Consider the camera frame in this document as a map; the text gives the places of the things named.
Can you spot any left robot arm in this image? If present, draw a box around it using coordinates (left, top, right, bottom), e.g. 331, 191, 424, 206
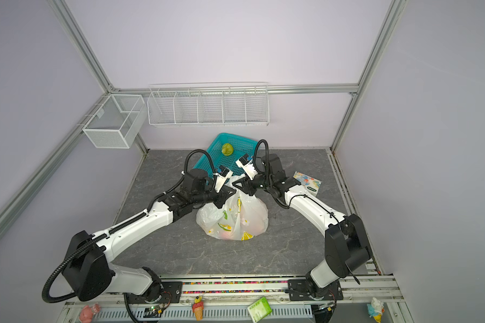
41, 149, 236, 304

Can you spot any white plastic bag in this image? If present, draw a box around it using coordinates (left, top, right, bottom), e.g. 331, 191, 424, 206
196, 189, 269, 241

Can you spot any white wire shelf rack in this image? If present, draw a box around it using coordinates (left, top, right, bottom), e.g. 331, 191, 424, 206
148, 82, 270, 127

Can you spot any toy ice cream cone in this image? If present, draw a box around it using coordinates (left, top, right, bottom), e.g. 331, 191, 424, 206
192, 296, 204, 321

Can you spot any green white box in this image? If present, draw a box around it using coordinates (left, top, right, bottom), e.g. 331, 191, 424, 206
247, 297, 272, 323

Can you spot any pink toy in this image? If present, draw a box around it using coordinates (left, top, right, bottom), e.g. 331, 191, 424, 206
79, 304, 101, 323

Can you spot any white mesh wall basket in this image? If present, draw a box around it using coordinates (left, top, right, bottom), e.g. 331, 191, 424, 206
83, 94, 148, 149

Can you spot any teal plastic basket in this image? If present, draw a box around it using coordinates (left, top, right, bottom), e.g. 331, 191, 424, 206
206, 133, 257, 176

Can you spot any blue toy ice cream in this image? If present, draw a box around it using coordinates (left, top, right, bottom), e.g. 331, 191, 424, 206
367, 297, 384, 323

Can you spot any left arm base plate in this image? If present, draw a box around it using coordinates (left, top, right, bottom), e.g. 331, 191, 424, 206
127, 281, 183, 304

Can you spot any fake green fruit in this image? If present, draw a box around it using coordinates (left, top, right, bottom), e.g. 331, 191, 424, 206
222, 143, 234, 156

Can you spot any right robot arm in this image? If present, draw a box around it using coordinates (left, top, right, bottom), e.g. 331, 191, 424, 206
234, 139, 373, 300

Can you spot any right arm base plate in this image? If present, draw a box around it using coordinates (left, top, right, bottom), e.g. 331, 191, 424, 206
285, 279, 344, 301

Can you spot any colourful tissue pack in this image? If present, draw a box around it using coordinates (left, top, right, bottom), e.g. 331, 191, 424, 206
294, 172, 321, 196

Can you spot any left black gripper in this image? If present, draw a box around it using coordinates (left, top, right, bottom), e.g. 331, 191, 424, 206
193, 180, 237, 209

